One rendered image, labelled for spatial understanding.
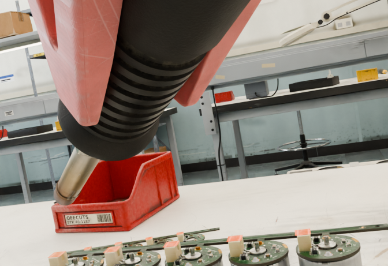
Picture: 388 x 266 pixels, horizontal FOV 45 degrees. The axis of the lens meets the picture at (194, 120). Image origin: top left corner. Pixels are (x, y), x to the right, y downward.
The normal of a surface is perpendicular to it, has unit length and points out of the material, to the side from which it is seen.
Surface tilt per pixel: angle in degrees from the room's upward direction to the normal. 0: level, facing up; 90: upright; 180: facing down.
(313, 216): 0
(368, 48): 90
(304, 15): 90
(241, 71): 90
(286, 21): 90
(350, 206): 0
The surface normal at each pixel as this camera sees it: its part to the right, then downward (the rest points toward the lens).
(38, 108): -0.26, 0.12
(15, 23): 0.93, -0.16
